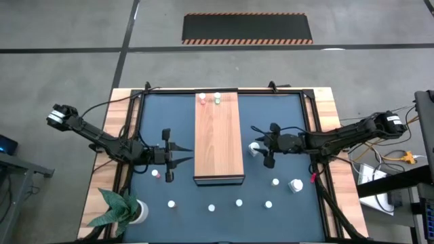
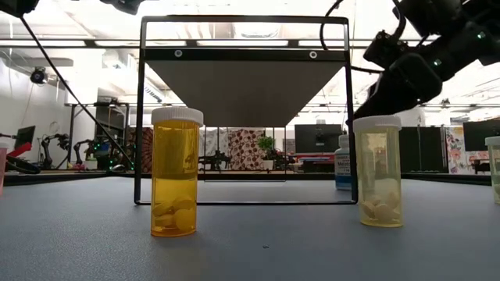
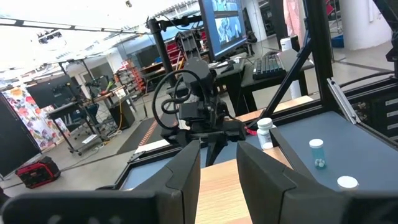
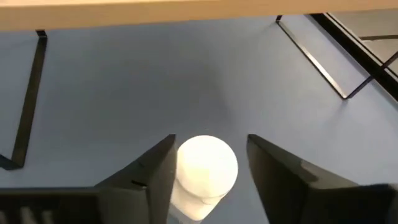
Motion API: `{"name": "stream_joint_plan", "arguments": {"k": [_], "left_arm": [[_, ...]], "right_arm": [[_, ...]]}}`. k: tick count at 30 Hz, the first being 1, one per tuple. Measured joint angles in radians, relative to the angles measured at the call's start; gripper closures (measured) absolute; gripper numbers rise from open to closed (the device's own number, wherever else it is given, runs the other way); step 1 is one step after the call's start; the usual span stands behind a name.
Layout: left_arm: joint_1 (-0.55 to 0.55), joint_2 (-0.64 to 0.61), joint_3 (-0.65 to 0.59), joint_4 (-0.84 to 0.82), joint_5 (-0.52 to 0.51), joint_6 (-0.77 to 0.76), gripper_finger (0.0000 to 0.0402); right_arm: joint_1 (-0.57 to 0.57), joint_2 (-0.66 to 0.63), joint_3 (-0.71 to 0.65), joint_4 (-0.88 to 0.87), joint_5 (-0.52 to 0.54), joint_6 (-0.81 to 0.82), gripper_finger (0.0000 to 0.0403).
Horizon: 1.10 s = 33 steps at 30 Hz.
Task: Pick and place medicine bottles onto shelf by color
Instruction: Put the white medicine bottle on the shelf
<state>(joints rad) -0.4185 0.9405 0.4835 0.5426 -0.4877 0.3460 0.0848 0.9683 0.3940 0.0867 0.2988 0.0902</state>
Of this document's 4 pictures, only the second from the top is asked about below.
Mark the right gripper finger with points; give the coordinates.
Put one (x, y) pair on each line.
(373, 103)

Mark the white bottle with blue label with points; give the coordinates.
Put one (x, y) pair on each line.
(343, 164)

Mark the yellow pill bottle white cap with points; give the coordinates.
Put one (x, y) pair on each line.
(379, 175)

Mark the clear bottle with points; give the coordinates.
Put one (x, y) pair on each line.
(495, 171)

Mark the wooden shelf with black frame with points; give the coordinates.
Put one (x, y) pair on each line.
(246, 93)

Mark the amber pill bottle white cap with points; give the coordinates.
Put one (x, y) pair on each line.
(173, 164)

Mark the pink pill bottle white cap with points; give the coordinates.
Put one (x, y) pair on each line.
(2, 171)

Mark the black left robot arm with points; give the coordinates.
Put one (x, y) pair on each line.
(15, 6)

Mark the black background robot arm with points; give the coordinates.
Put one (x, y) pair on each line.
(84, 150)
(52, 146)

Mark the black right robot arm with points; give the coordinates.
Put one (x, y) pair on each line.
(468, 19)

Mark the white round column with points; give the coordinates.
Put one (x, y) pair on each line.
(416, 117)

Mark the black computer monitor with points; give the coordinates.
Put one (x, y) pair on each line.
(25, 136)
(318, 138)
(482, 134)

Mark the black room partition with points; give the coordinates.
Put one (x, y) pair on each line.
(423, 148)

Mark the floral patterned panel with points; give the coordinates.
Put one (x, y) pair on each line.
(455, 152)

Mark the background work table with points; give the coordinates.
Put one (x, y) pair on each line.
(312, 161)

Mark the small background potted plant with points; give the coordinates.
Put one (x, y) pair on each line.
(266, 145)

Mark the red circle patterned cloth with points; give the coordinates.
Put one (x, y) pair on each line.
(244, 150)

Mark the white patterned cloth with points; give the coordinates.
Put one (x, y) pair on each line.
(213, 140)

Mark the black robot on background table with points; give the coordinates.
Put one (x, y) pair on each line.
(214, 160)

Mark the orange mandala tapestry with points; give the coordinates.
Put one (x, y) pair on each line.
(146, 150)

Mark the black metal rack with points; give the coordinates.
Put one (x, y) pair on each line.
(109, 125)

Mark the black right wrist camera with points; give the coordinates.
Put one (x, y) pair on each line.
(383, 47)

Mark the black aluminium table frame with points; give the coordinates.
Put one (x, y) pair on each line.
(78, 178)

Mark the black ceiling rail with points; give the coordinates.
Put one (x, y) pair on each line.
(58, 43)

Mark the black ceiling camera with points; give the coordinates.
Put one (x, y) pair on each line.
(38, 76)

